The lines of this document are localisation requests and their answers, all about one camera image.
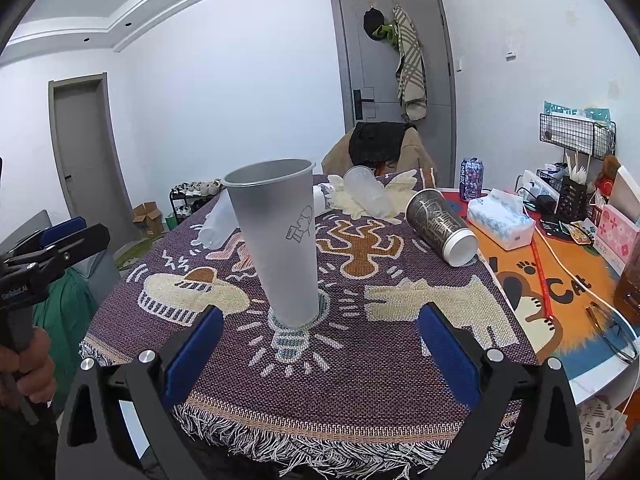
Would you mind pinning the orange cartoon desk mat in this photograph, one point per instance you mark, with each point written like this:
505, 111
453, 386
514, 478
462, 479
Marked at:
570, 290

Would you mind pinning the blue white tissue pack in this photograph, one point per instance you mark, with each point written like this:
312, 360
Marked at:
500, 220

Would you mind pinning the cardboard box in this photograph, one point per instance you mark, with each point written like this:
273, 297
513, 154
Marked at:
147, 220

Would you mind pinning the printed woven blanket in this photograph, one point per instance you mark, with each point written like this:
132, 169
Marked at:
375, 360

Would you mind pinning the dark patterned paper cup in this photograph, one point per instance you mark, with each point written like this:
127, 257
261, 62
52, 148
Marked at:
435, 225

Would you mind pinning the grey door with lock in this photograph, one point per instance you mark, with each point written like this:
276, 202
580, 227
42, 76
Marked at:
440, 60

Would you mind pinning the black mesh holder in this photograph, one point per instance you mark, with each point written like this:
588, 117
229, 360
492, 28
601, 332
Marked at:
572, 202

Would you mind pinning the brown jar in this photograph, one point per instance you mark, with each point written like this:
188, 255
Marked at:
629, 290

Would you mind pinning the white power strip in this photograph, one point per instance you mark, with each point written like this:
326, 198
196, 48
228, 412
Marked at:
537, 185

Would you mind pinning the plain grey door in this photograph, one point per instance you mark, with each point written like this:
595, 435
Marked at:
85, 150

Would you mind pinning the green cloth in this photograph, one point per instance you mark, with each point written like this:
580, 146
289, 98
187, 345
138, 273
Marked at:
60, 320

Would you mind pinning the black garment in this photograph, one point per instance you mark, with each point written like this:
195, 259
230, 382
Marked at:
377, 142

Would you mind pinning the white plastic utensils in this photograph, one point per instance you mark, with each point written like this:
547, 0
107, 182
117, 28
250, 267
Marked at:
577, 172

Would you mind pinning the thin-framed glasses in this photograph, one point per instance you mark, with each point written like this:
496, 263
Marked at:
597, 317

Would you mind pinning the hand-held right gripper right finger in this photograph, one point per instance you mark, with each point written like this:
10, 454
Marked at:
450, 360

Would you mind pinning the plaid scarf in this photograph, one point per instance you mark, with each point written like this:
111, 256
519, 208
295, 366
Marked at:
412, 70

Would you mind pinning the pink flowered box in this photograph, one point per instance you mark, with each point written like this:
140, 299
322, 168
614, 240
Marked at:
617, 232

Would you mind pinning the person's left hand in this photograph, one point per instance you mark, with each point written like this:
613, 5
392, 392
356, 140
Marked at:
30, 380

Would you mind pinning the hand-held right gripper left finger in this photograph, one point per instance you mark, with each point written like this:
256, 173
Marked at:
195, 357

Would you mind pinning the red strip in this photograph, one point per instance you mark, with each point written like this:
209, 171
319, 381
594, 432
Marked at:
541, 280

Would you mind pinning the tall grey frosted cup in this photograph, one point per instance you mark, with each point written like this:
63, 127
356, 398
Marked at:
280, 260

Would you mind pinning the purple soda can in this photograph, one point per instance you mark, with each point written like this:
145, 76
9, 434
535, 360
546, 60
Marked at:
472, 180

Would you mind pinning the black hat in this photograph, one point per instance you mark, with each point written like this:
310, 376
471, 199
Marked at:
372, 22

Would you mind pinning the clear plastic cup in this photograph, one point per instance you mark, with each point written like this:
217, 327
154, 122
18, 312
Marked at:
220, 225
367, 192

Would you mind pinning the teal packet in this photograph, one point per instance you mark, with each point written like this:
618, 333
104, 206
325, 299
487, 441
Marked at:
575, 111

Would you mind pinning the white patterned tablecloth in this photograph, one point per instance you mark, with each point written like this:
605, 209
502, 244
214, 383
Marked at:
600, 435

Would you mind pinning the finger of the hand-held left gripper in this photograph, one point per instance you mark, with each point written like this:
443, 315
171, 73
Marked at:
82, 242
65, 229

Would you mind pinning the black shoe rack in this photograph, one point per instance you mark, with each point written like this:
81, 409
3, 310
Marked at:
192, 202

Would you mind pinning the green plush item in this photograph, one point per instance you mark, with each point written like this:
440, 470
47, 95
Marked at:
389, 35

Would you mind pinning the brown teddy bear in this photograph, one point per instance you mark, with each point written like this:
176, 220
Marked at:
607, 172

